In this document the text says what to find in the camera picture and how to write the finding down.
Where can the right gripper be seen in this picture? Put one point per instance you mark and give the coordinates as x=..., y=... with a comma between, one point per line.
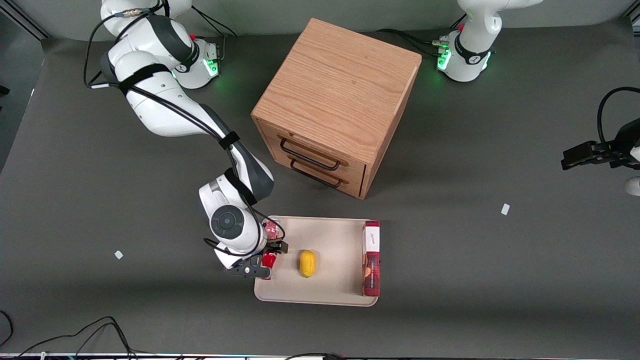
x=276, y=246

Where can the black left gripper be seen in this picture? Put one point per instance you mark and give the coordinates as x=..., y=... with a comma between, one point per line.
x=618, y=148

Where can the red can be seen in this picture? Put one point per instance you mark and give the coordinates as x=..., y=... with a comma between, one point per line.
x=270, y=231

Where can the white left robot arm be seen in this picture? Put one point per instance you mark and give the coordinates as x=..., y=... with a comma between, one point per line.
x=470, y=45

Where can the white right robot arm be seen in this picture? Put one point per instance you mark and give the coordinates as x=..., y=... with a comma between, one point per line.
x=160, y=110

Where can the cream plastic tray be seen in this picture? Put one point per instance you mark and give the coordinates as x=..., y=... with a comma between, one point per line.
x=330, y=240

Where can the yellow lemon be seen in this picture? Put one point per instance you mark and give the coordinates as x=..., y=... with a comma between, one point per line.
x=307, y=263

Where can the wooden drawer front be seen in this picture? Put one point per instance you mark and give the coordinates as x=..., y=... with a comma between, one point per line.
x=320, y=175
x=300, y=137

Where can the red snack box white label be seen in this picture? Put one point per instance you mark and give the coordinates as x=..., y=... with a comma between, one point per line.
x=371, y=270

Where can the wooden drawer cabinet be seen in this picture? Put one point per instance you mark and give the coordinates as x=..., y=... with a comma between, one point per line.
x=340, y=85

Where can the black frame rail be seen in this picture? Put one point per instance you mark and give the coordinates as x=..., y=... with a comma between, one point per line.
x=635, y=19
x=25, y=21

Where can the small black bracket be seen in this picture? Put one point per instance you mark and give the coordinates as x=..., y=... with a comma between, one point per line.
x=3, y=91

